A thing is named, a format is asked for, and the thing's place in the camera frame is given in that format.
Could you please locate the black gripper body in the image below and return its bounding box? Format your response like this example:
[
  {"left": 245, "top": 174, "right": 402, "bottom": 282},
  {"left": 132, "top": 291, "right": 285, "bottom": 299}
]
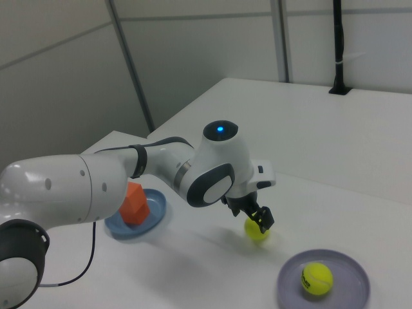
[{"left": 223, "top": 191, "right": 259, "bottom": 217}]

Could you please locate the plain yellow tennis ball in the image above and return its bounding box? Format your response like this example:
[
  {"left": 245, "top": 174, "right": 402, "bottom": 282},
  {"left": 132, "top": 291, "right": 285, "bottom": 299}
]
[{"left": 243, "top": 217, "right": 271, "bottom": 242}]

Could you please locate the tennis ball with black print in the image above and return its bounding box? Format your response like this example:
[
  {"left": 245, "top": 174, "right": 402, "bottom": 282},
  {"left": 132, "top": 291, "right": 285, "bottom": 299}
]
[{"left": 301, "top": 262, "right": 334, "bottom": 295}]

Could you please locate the blue plate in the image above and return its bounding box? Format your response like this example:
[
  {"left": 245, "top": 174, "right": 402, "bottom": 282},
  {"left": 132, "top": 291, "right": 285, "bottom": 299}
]
[{"left": 104, "top": 188, "right": 168, "bottom": 241}]

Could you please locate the purple plate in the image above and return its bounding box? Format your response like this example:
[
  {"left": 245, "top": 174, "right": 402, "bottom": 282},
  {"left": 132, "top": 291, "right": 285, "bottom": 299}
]
[{"left": 277, "top": 248, "right": 371, "bottom": 309}]

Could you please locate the black clamped pole stand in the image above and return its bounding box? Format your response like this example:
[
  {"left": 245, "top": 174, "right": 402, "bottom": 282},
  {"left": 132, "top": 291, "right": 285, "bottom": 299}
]
[{"left": 328, "top": 0, "right": 352, "bottom": 97}]

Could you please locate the black cable strap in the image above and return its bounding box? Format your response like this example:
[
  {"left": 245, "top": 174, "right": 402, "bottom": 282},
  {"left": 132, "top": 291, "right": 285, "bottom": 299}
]
[{"left": 129, "top": 144, "right": 149, "bottom": 180}]

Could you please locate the long black robot cable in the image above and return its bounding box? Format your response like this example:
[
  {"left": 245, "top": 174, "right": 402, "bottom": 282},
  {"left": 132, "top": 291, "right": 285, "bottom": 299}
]
[{"left": 39, "top": 220, "right": 97, "bottom": 288}]

